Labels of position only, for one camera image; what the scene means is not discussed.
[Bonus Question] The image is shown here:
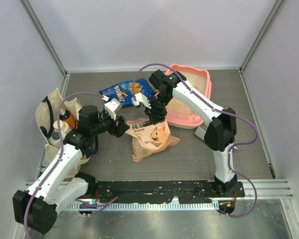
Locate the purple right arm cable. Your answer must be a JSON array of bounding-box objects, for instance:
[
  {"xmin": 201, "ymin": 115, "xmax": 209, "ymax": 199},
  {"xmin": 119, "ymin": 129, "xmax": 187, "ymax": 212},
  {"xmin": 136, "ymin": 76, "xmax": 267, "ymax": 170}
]
[{"xmin": 132, "ymin": 63, "xmax": 260, "ymax": 218}]

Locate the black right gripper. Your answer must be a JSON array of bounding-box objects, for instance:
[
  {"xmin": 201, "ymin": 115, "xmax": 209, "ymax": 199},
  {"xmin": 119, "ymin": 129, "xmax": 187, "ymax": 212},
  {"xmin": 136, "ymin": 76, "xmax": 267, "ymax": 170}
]
[{"xmin": 142, "ymin": 93, "xmax": 171, "ymax": 125}]

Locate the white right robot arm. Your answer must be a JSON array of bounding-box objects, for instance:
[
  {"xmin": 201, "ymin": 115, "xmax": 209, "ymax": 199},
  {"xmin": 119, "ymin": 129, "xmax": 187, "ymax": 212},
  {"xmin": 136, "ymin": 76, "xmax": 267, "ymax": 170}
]
[{"xmin": 145, "ymin": 70, "xmax": 237, "ymax": 197}]

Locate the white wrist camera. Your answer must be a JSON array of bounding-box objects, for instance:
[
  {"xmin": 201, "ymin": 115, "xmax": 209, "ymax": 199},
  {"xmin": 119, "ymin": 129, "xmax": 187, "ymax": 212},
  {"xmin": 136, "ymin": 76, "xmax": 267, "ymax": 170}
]
[
  {"xmin": 132, "ymin": 93, "xmax": 151, "ymax": 109},
  {"xmin": 101, "ymin": 95, "xmax": 122, "ymax": 120}
]

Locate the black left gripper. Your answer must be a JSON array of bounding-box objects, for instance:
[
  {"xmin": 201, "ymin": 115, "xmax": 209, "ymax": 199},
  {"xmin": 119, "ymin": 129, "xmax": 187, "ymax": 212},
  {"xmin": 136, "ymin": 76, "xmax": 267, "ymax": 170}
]
[{"xmin": 91, "ymin": 109, "xmax": 130, "ymax": 137}]

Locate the white bottle in tote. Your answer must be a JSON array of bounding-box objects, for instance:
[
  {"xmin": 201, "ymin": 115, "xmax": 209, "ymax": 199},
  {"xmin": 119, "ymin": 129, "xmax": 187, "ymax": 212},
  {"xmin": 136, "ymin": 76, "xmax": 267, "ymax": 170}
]
[{"xmin": 53, "ymin": 120, "xmax": 72, "ymax": 133}]

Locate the pink cat litter bag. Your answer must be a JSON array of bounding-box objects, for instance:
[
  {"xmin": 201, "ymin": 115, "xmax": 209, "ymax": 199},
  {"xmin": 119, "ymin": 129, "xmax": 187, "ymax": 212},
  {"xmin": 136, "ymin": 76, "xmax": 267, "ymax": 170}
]
[{"xmin": 125, "ymin": 118, "xmax": 180, "ymax": 162}]

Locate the pink cat litter box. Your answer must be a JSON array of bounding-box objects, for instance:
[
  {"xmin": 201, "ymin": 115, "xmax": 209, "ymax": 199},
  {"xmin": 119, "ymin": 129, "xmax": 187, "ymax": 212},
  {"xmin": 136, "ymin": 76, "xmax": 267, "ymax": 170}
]
[{"xmin": 166, "ymin": 64, "xmax": 212, "ymax": 129}]

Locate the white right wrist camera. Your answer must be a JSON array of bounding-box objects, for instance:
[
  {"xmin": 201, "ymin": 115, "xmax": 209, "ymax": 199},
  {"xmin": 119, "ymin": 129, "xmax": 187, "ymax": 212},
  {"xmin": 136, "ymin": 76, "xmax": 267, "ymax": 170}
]
[{"xmin": 132, "ymin": 93, "xmax": 151, "ymax": 109}]

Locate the cream canvas tote bag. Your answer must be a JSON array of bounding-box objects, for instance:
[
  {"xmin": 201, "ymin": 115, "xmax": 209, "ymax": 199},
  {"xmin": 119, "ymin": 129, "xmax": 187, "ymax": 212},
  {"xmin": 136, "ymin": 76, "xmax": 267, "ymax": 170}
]
[{"xmin": 35, "ymin": 88, "xmax": 99, "ymax": 179}]

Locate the black bag clip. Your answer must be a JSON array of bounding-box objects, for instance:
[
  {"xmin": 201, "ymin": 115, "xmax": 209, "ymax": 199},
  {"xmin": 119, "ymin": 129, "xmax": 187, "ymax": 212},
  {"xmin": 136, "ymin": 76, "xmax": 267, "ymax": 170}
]
[{"xmin": 132, "ymin": 121, "xmax": 153, "ymax": 129}]

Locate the blue Doritos chip bag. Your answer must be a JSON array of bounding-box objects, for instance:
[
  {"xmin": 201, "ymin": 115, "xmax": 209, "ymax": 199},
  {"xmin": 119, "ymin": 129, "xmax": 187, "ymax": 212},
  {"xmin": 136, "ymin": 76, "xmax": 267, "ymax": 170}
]
[{"xmin": 99, "ymin": 78, "xmax": 155, "ymax": 107}]

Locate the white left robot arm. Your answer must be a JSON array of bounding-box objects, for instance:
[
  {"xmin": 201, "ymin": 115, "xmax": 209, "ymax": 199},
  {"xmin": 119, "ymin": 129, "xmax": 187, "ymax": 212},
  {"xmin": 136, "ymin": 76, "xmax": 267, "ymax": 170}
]
[{"xmin": 12, "ymin": 105, "xmax": 129, "ymax": 235}]

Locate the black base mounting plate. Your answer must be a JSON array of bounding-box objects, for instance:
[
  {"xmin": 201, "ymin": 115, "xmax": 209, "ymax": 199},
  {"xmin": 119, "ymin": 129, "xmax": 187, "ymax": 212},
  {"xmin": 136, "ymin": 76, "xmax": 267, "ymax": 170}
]
[{"xmin": 67, "ymin": 179, "xmax": 245, "ymax": 203}]

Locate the grey-capped bottle in tote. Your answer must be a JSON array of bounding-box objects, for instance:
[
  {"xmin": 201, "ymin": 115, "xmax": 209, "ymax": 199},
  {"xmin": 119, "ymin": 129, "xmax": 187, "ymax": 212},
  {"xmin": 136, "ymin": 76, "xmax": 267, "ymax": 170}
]
[{"xmin": 51, "ymin": 132, "xmax": 60, "ymax": 140}]

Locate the metal litter scoop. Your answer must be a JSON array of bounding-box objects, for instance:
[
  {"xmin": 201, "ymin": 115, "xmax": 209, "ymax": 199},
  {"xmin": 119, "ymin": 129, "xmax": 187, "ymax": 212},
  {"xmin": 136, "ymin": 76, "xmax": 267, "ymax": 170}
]
[{"xmin": 195, "ymin": 126, "xmax": 207, "ymax": 139}]

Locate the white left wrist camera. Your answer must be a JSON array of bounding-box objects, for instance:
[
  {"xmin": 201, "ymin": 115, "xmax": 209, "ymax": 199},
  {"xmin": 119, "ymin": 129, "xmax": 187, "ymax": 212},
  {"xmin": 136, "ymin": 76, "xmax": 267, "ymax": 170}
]
[{"xmin": 101, "ymin": 95, "xmax": 122, "ymax": 120}]

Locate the orange bottle in tote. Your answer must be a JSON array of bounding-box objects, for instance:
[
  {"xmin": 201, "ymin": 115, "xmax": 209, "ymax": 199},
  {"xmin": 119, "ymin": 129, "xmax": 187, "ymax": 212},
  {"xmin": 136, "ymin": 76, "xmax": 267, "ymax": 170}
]
[{"xmin": 64, "ymin": 111, "xmax": 76, "ymax": 128}]

